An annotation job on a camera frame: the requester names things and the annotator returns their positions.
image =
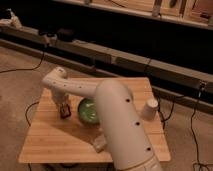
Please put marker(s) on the white sponge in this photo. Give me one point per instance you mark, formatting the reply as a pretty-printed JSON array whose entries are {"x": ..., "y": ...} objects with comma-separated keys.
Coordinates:
[{"x": 99, "y": 143}]

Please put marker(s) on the green bowl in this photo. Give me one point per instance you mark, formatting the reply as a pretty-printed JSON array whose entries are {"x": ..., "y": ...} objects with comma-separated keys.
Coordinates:
[{"x": 86, "y": 112}]

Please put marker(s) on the wooden table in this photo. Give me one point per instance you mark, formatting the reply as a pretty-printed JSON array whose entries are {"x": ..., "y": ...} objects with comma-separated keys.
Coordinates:
[{"x": 52, "y": 139}]

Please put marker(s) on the white object far left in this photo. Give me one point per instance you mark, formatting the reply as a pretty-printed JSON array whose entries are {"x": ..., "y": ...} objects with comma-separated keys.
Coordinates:
[{"x": 8, "y": 18}]

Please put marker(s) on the white plastic cup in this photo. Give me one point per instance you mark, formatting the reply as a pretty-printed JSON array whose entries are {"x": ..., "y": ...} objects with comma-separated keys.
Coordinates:
[{"x": 150, "y": 109}]

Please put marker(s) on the dark round object on ledge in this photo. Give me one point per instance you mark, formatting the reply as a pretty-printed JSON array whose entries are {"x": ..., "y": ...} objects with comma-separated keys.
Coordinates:
[{"x": 66, "y": 35}]

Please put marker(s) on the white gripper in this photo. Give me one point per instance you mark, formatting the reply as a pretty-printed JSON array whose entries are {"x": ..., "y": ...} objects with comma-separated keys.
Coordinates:
[{"x": 59, "y": 98}]

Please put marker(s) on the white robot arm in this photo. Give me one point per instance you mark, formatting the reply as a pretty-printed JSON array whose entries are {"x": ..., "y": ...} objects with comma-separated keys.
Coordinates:
[{"x": 127, "y": 141}]

